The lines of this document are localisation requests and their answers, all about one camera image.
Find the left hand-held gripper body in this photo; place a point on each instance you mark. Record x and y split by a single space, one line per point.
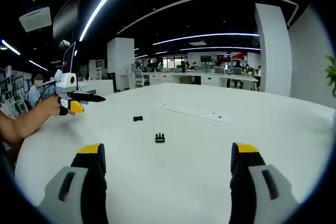
65 82

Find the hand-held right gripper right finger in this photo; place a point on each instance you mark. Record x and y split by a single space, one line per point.
258 182

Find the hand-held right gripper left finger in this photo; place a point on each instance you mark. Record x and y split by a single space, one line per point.
78 182

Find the black plastic buckle socket part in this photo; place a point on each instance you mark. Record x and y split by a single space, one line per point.
138 118

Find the black plastic buckle pronged part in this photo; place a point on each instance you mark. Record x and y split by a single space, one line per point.
159 138

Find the person's left hand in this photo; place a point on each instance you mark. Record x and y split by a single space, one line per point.
51 106

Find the computer monitor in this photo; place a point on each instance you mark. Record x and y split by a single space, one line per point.
68 57

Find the white office chair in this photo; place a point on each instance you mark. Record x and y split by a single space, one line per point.
139 77

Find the large black hanging screen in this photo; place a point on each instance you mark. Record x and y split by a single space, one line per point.
67 15

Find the ceiling air conditioner unit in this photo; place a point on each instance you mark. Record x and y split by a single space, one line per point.
35 19

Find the white flat strip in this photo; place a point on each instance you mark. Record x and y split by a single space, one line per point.
191 111

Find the long white office desk row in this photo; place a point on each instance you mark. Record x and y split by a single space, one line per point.
199 77

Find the green potted plant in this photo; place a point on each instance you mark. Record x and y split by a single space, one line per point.
331 74

